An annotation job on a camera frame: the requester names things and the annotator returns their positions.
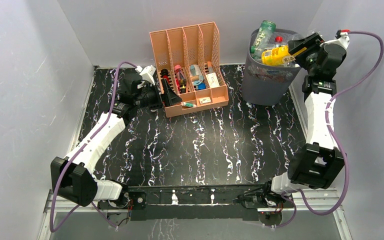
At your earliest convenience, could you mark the small white box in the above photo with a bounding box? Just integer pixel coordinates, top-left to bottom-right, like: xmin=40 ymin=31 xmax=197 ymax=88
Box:
xmin=198 ymin=96 xmax=212 ymax=105

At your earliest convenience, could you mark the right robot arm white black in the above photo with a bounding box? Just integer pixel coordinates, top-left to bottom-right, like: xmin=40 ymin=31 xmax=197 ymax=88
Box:
xmin=237 ymin=29 xmax=350 ymax=208

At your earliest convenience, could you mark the peach desk organizer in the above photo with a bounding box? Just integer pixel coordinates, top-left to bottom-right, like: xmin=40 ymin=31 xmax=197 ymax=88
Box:
xmin=149 ymin=22 xmax=229 ymax=118

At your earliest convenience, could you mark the red black dumbbell toy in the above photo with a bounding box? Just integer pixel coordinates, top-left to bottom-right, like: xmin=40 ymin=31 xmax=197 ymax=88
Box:
xmin=160 ymin=68 xmax=173 ymax=88

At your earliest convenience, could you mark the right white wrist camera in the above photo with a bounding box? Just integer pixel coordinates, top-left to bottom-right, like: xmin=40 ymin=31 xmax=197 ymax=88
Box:
xmin=323 ymin=29 xmax=350 ymax=50

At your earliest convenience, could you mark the green white tube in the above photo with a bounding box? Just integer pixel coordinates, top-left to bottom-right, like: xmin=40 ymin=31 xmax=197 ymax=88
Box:
xmin=181 ymin=102 xmax=197 ymax=108

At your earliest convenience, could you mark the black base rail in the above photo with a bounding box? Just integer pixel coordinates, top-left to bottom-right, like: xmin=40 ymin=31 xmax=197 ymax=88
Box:
xmin=125 ymin=183 xmax=296 ymax=223

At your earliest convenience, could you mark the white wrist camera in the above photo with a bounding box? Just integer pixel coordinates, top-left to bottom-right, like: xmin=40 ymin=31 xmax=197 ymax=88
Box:
xmin=135 ymin=65 xmax=156 ymax=86
xmin=323 ymin=29 xmax=350 ymax=50

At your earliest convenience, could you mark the yellow juice bottle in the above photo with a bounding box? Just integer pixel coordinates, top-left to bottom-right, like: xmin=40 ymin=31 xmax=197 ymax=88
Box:
xmin=261 ymin=45 xmax=296 ymax=66

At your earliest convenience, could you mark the grey mesh waste bin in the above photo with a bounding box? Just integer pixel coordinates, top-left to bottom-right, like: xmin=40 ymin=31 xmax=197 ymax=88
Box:
xmin=241 ymin=28 xmax=305 ymax=107

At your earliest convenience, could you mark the green tinted bottle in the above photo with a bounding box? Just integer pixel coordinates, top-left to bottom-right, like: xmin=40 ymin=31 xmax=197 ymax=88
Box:
xmin=250 ymin=20 xmax=277 ymax=58

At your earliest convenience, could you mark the clear bottle red blue label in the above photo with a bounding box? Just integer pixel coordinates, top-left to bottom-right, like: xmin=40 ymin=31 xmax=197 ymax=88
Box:
xmin=274 ymin=36 xmax=284 ymax=46

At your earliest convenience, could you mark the white carton box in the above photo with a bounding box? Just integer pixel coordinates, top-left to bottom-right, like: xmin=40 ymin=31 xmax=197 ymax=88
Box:
xmin=205 ymin=72 xmax=220 ymax=88

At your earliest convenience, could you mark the pink cap small bottle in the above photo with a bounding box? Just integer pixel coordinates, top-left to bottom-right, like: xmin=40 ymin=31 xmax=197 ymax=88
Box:
xmin=174 ymin=64 xmax=187 ymax=94

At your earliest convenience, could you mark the blue round object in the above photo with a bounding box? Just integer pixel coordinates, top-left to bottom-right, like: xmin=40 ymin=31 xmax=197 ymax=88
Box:
xmin=195 ymin=82 xmax=207 ymax=91

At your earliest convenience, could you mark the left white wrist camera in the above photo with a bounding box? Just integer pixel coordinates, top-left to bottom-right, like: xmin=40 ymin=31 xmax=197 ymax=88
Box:
xmin=135 ymin=65 xmax=156 ymax=86

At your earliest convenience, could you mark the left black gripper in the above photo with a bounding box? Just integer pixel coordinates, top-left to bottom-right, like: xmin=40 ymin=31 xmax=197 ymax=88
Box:
xmin=134 ymin=78 xmax=182 ymax=110

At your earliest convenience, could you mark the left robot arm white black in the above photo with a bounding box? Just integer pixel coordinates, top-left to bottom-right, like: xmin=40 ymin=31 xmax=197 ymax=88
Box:
xmin=50 ymin=74 xmax=182 ymax=208

